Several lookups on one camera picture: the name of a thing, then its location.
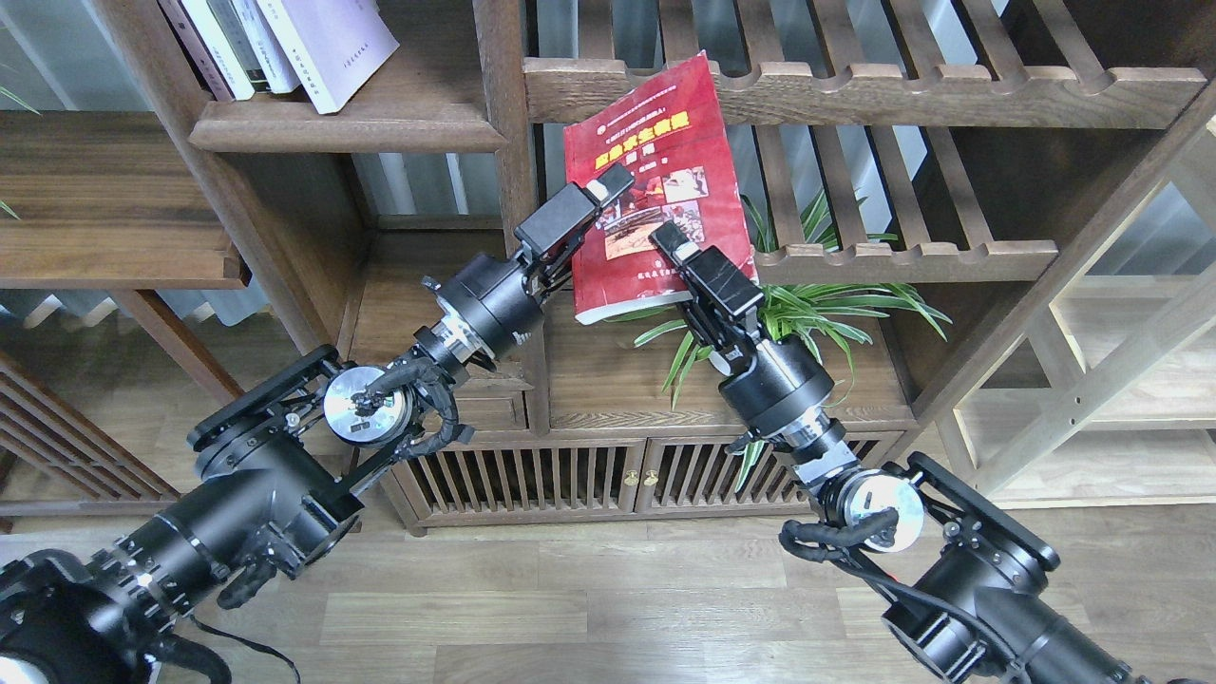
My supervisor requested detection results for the white lavender-edged book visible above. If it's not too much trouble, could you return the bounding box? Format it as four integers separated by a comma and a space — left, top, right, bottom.
257, 1, 399, 114

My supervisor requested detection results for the green spider plant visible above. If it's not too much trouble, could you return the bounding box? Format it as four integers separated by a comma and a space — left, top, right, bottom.
634, 190, 952, 492

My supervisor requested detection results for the red cover book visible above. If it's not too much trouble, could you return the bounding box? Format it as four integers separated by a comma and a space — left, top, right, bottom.
563, 54, 756, 325

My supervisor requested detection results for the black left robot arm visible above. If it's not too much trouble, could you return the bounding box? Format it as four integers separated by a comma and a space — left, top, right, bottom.
2, 163, 634, 683

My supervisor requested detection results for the dark wooden bookshelf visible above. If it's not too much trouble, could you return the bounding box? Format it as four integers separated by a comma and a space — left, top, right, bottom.
95, 0, 1216, 536

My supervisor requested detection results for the light wooden shelf frame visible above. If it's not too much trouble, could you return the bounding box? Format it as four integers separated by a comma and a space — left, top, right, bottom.
938, 123, 1215, 508

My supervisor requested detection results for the upright books top left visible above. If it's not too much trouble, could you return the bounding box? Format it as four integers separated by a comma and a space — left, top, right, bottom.
161, 1, 270, 103

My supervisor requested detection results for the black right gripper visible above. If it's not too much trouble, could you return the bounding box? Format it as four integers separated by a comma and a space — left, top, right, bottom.
651, 222, 837, 447

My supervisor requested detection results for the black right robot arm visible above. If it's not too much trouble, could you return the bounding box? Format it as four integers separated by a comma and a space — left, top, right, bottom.
652, 222, 1136, 683

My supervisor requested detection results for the white book blue chinese title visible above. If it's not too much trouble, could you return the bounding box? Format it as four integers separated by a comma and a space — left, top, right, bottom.
232, 0, 302, 94

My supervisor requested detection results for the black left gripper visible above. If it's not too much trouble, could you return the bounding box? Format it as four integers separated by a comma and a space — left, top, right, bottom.
421, 161, 635, 361

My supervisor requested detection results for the white plant pot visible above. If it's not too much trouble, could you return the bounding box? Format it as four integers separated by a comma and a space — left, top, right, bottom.
708, 348, 739, 377

